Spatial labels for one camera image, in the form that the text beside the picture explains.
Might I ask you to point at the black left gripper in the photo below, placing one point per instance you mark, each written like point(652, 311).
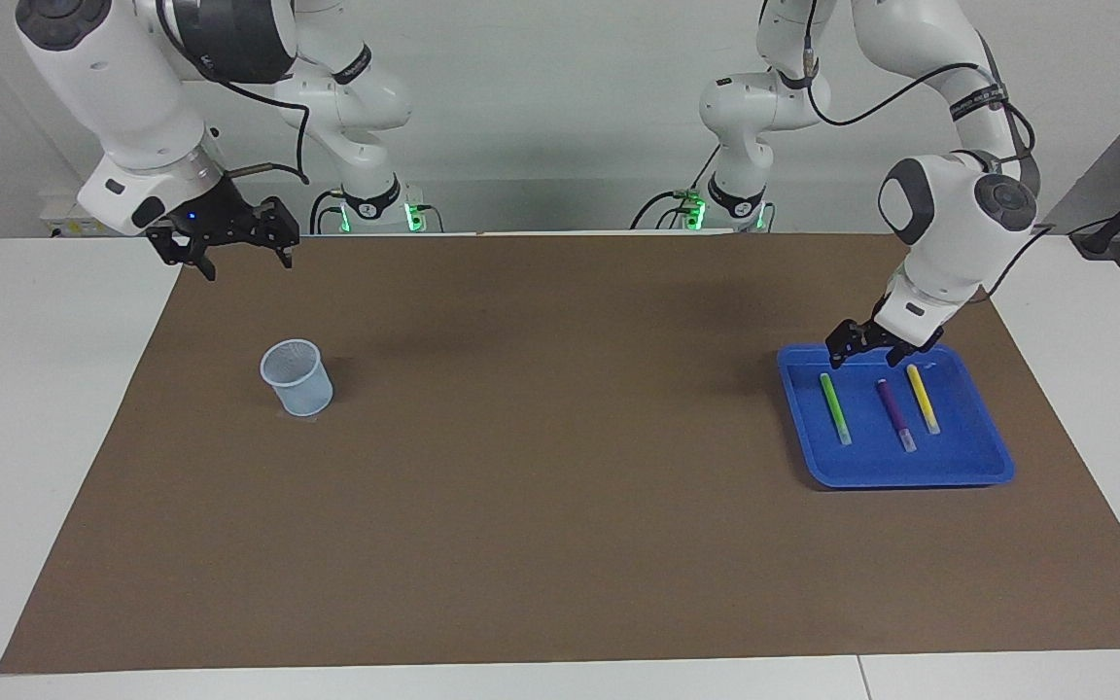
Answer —
point(895, 342)

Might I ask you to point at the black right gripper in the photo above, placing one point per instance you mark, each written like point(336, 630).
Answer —
point(210, 214)

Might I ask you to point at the yellow marker pen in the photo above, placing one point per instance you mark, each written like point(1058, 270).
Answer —
point(921, 394)

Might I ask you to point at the purple marker pen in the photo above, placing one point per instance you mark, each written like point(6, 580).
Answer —
point(892, 408)

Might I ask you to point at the green marker pen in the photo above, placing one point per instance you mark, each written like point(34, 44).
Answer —
point(833, 403)

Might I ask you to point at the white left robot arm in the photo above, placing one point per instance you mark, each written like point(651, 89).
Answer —
point(959, 214)

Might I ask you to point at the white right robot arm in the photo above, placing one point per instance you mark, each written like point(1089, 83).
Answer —
point(113, 87)

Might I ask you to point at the blue plastic tray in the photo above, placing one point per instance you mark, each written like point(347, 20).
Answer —
point(871, 462)

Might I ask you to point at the translucent pale blue cup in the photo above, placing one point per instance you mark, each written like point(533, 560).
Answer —
point(302, 394)

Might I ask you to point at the brown table mat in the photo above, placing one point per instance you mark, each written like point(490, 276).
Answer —
point(560, 544)

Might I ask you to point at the white wall socket box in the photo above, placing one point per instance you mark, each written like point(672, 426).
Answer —
point(59, 214)

